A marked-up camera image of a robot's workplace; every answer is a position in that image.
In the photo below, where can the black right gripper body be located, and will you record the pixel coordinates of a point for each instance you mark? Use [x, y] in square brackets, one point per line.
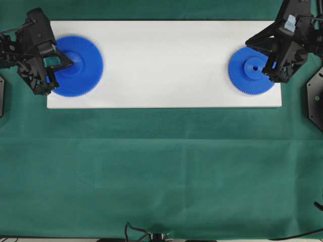
[292, 27]

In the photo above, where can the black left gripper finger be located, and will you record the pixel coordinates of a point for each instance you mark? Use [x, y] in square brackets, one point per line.
[50, 78]
[53, 57]

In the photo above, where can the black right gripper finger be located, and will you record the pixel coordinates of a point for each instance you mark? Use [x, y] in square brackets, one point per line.
[280, 59]
[266, 41]

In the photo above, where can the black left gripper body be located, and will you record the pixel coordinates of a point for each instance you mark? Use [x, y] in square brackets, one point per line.
[36, 42]

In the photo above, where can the blue gear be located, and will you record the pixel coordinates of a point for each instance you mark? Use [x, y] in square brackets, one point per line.
[86, 71]
[245, 71]

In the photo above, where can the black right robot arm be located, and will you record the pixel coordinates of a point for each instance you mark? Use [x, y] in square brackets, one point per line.
[315, 36]

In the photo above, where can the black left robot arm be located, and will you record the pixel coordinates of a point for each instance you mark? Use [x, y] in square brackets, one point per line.
[10, 49]

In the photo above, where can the green table cloth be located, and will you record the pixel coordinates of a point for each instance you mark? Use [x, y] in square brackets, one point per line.
[201, 173]

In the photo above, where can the white rectangular board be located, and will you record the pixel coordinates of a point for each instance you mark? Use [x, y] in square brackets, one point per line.
[164, 64]

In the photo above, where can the black clip right edge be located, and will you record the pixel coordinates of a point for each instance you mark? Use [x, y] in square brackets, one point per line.
[318, 206]

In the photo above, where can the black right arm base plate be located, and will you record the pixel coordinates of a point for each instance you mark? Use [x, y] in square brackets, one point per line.
[314, 99]

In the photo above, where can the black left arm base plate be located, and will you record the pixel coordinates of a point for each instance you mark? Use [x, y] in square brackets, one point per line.
[2, 87]

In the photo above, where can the black camera stand with cables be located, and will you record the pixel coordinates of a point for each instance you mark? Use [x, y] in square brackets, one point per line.
[146, 236]

